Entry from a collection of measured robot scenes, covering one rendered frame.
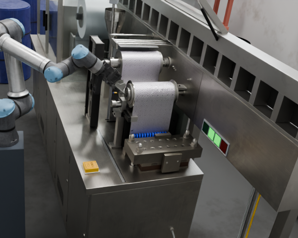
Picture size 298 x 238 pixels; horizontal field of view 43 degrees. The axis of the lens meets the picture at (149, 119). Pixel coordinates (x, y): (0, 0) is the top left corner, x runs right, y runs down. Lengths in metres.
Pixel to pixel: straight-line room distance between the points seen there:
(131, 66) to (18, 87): 0.63
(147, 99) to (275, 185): 0.82
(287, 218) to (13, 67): 1.56
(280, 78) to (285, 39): 4.11
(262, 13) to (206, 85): 4.25
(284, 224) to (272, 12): 4.44
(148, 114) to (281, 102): 0.81
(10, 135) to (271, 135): 1.36
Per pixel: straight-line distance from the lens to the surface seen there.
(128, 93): 2.03
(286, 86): 1.53
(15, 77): 2.20
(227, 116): 1.83
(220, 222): 3.28
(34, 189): 3.35
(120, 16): 2.61
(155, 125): 2.15
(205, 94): 2.00
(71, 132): 2.35
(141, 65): 2.23
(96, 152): 2.18
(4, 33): 2.02
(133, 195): 2.03
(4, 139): 2.20
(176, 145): 2.09
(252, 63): 1.68
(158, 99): 2.07
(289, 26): 5.63
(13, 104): 2.16
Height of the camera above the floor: 2.10
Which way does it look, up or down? 27 degrees down
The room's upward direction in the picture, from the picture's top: 9 degrees clockwise
